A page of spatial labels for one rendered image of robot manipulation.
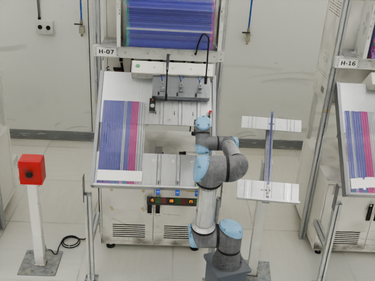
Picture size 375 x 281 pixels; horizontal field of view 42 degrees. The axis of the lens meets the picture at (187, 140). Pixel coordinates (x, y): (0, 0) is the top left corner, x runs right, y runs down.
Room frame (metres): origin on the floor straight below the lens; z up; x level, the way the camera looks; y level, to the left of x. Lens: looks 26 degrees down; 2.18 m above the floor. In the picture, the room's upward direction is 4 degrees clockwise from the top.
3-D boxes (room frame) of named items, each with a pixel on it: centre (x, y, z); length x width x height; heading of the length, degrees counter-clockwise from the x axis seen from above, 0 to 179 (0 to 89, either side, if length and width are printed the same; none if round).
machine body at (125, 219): (2.98, 0.21, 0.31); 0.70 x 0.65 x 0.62; 93
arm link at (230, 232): (1.95, -0.23, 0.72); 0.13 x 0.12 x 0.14; 95
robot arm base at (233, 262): (1.95, -0.24, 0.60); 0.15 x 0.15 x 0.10
